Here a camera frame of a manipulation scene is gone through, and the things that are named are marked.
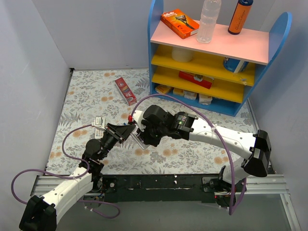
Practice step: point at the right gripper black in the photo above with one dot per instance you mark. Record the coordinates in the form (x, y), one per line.
(146, 133)

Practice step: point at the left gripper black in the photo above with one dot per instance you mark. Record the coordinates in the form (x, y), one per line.
(115, 133)

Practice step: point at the white remote control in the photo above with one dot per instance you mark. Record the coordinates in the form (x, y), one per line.
(140, 142)

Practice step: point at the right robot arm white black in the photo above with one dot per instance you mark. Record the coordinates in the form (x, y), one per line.
(253, 148)

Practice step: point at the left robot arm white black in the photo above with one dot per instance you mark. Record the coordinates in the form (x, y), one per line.
(43, 213)

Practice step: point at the white remote with screen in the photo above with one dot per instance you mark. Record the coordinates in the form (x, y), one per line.
(98, 133)

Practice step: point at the yellow soap pack left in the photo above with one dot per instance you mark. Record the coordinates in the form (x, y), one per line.
(163, 89)

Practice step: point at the yellow white pack middle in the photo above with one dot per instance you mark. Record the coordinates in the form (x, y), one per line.
(184, 93)

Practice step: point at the red toothpaste box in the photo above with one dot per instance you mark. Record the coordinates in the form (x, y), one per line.
(125, 91)

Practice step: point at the floral table mat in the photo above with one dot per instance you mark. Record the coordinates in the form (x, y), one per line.
(94, 93)

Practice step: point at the white pack right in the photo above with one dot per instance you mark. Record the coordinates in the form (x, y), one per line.
(205, 99)

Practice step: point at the red box on shelf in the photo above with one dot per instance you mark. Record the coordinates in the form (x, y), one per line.
(203, 81)

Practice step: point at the black base bar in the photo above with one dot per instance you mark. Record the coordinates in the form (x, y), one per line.
(156, 187)

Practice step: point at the white paper roll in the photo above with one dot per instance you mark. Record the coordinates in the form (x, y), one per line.
(182, 55)

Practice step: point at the blue shelf unit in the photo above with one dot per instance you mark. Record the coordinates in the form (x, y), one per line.
(229, 90)

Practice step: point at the blue white can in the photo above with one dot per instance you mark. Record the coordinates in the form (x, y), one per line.
(234, 65)

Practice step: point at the orange razor box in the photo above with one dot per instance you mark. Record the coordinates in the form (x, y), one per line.
(180, 23)

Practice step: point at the clear plastic bottle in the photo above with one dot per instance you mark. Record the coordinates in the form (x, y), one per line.
(209, 15)

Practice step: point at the orange cylindrical bottle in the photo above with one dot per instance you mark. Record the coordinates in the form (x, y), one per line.
(239, 17)

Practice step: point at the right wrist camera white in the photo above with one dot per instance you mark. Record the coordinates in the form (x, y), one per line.
(138, 118)

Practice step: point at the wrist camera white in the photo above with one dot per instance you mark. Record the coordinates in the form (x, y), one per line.
(138, 118)
(99, 122)

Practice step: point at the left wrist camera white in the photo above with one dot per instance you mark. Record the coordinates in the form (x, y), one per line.
(99, 122)

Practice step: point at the aluminium rail frame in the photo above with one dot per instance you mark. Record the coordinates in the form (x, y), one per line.
(272, 184)

